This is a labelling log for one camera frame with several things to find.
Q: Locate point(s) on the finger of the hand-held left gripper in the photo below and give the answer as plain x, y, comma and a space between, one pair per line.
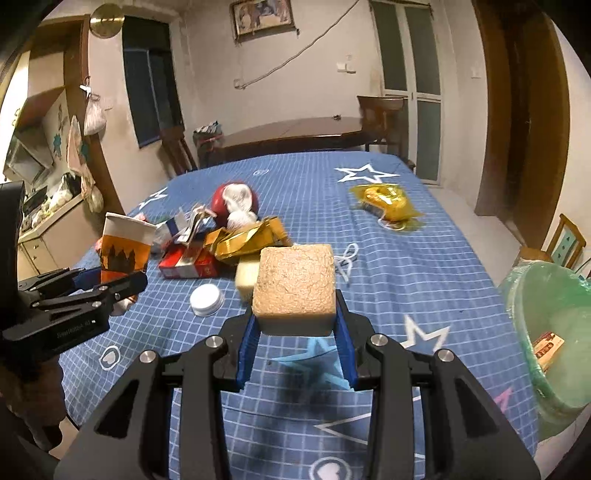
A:
115, 290
60, 280

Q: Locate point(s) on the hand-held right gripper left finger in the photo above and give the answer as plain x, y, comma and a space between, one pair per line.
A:
247, 350

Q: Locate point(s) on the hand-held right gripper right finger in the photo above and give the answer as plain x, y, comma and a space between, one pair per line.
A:
345, 350

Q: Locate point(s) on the orange and white paper cup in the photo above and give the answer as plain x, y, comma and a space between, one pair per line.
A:
127, 244

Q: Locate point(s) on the tan sponge block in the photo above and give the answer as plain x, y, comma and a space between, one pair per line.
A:
295, 286

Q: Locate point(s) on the red cardboard box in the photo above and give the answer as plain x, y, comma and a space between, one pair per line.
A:
203, 267

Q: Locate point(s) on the gold foil carton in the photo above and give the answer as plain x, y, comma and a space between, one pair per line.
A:
240, 244

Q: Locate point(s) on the green plastic waste bin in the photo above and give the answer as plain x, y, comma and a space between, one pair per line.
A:
521, 314

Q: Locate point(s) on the person's left forearm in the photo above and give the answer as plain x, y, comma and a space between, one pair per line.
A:
32, 406

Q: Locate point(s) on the white round lid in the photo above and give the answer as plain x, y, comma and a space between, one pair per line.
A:
206, 300

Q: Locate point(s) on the cream foam block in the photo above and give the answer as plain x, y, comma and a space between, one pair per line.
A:
244, 277

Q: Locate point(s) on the crumpled silver foil wrapper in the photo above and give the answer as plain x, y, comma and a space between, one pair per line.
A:
196, 224

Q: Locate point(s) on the blue star-print blanket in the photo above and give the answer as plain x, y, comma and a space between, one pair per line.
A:
415, 258

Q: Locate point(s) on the red and white cloth bundle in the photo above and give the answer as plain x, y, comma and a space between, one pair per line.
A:
233, 201

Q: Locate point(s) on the yellow plastic bag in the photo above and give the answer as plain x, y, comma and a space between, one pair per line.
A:
385, 203

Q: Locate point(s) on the hanging white plastic bag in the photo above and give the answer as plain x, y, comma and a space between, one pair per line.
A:
94, 120

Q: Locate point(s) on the pile of items on table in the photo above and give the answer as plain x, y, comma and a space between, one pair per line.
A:
207, 134

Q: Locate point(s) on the red and tan small box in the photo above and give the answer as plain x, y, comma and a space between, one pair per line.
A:
549, 350

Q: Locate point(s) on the dark window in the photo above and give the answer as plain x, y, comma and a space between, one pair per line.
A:
152, 83

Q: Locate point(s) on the dark wooden dining table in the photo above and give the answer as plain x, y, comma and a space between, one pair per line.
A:
295, 134

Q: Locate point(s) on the tall-backed dark wooden chair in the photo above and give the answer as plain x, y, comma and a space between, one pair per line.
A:
381, 115

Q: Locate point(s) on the light wooden chair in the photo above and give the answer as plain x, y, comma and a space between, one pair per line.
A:
565, 240

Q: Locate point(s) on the frosted glass door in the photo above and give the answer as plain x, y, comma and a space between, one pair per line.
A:
411, 92

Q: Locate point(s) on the gold round wall clock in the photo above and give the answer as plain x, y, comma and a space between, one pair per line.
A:
106, 21

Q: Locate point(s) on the brown wooden door frame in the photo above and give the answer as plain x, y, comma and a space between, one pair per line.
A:
498, 115

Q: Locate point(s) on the white wall switch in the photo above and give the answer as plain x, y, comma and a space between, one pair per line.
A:
345, 65

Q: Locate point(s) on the framed wall picture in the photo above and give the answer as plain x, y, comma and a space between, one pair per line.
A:
262, 18

